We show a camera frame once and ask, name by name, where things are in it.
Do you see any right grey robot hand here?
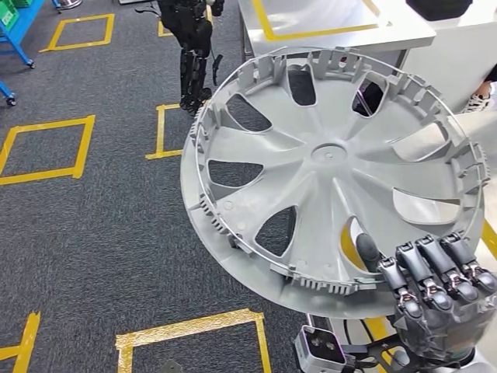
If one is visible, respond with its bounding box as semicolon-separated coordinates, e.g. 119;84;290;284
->
356;232;497;361

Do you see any person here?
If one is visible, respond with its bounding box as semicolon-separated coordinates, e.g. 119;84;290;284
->
461;64;497;114

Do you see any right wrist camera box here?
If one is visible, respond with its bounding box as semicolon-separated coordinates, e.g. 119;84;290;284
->
293;325;346;373

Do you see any black bag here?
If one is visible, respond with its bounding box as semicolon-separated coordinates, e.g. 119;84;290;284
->
406;0;474;22

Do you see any black humanoid robot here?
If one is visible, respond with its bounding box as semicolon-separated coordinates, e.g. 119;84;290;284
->
157;0;225;117

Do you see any grey plastic wheel hubcap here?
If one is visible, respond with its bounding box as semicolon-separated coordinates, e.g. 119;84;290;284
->
180;47;490;320

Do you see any yellow table tape outline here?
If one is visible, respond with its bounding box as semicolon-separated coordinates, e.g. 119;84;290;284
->
251;0;391;44

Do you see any steel top table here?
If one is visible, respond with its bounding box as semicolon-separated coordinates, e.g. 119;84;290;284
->
238;0;437;64

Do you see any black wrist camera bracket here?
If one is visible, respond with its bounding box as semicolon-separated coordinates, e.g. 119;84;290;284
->
341;332;403;373

